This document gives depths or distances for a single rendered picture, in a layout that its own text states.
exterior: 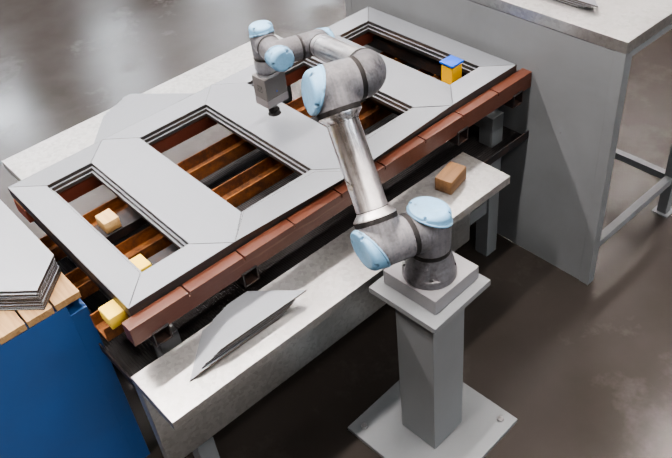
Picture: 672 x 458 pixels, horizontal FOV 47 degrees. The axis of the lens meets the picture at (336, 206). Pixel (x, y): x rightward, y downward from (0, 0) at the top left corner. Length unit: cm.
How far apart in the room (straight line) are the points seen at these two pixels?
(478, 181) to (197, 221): 91
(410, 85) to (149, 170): 92
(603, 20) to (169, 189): 146
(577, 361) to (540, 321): 22
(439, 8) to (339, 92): 114
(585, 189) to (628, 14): 63
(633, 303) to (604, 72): 95
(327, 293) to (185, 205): 49
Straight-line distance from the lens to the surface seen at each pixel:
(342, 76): 195
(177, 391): 206
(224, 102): 273
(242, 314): 213
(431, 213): 199
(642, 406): 287
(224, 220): 222
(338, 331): 255
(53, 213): 244
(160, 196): 237
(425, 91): 267
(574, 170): 292
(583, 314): 309
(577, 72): 272
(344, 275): 224
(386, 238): 195
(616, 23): 267
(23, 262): 231
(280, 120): 259
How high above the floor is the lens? 226
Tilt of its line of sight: 40 degrees down
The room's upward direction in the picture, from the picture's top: 7 degrees counter-clockwise
